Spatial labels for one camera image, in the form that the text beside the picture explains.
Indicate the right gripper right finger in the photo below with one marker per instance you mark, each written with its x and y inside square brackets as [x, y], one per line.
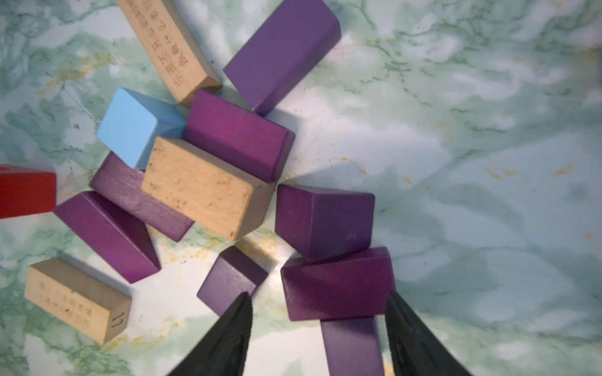
[414, 348]

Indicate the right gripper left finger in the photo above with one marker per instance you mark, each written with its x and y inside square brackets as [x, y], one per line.
[223, 350]

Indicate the purple brick front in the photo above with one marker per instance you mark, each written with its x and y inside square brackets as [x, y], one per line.
[353, 286]
[119, 238]

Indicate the small purple cube right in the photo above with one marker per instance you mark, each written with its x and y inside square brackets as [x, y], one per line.
[352, 347]

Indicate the small purple cube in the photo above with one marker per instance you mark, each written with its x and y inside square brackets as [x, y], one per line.
[352, 347]
[232, 274]

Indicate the small purple front cube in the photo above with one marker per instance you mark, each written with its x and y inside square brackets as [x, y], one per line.
[232, 274]

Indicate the natural wood brick front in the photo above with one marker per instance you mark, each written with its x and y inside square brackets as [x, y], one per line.
[80, 300]

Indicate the purple block right cluster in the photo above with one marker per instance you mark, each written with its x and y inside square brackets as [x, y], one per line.
[322, 223]

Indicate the natural wood square brick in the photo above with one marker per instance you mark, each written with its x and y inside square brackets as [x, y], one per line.
[223, 198]

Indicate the purple slanted brick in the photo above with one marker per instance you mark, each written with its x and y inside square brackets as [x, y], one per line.
[120, 184]

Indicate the purple brick behind wood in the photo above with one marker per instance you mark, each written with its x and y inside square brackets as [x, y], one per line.
[243, 139]

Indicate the light blue brick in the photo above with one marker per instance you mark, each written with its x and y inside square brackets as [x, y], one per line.
[132, 123]

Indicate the red arch brick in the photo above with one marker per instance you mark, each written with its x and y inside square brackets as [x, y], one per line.
[26, 192]

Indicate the engraved natural wood brick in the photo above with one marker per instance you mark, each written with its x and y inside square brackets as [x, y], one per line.
[172, 48]

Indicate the purple long brick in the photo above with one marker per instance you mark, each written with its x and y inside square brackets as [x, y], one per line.
[286, 47]

